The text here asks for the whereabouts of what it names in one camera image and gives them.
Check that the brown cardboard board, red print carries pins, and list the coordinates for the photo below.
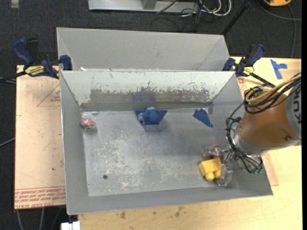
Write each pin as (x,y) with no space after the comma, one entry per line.
(38,138)

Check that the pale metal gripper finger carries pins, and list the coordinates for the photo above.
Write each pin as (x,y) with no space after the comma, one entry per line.
(216,152)
(226,176)

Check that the blue toy figure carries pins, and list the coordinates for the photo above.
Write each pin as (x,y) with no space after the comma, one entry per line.
(150,116)

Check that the yellow toy block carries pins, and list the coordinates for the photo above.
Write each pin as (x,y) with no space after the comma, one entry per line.
(209,168)

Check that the grey metal bin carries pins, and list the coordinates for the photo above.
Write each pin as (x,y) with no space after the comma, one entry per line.
(144,157)

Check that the clear and red plastic thing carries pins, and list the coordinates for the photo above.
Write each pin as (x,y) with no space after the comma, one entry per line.
(87,123)

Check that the dark blue flat piece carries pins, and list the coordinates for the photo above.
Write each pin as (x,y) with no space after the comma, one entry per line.
(203,117)
(162,116)

